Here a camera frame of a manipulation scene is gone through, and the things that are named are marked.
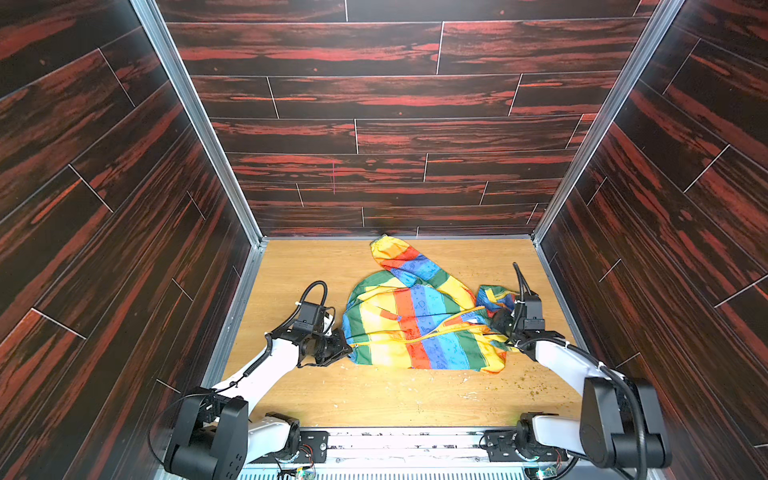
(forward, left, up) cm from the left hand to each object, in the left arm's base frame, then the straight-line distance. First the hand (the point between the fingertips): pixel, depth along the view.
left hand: (354, 348), depth 85 cm
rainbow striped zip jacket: (+12, -19, -2) cm, 23 cm away
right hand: (+12, -47, 0) cm, 48 cm away
